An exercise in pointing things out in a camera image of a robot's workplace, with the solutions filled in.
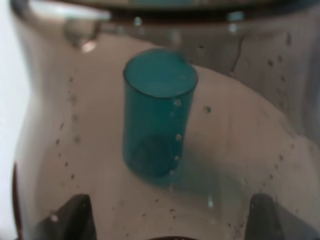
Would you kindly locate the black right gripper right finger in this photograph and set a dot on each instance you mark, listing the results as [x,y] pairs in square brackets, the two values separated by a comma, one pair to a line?
[268,220]

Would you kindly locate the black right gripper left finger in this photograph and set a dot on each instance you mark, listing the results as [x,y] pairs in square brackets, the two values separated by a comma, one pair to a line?
[72,221]

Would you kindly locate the smoky transparent plastic bottle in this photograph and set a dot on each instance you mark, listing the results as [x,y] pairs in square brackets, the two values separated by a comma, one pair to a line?
[253,127]

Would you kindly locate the teal translucent plastic cup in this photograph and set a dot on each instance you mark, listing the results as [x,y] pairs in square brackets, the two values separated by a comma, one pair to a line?
[159,86]

